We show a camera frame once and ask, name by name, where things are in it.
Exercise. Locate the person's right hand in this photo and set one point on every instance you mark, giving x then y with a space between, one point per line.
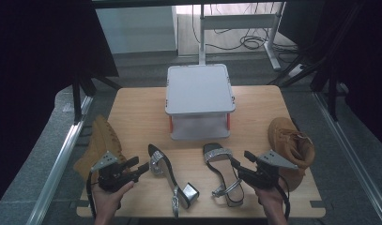
273 200

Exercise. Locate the black curtain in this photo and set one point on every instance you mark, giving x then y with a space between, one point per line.
38 62
367 62

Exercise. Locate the black floor grate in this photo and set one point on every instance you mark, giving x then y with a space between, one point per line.
84 136

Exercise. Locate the white metal desk frame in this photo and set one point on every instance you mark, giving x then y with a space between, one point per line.
238 22

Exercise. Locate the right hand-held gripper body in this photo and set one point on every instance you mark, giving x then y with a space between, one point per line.
265 176

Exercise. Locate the white two-tier shoe rack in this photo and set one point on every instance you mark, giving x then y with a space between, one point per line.
199 90

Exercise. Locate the white cabinet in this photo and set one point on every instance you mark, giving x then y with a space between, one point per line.
135 29

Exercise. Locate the white power strip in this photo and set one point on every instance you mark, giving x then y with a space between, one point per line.
295 71

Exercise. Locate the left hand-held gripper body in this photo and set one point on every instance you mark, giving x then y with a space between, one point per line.
112 175

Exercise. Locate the person's left hand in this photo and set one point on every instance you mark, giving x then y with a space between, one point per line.
107 201

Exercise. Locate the black tripod stand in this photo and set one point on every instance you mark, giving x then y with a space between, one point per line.
76 100

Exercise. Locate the black metal stand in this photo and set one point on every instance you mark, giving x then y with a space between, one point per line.
332 100

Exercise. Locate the aluminium rail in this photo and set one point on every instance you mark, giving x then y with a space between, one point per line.
351 156
58 168

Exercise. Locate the tan suede boot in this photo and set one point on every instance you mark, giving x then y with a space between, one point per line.
288 140
101 140

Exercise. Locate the black silver heeled sandal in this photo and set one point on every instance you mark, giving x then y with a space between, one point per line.
223 168
162 162

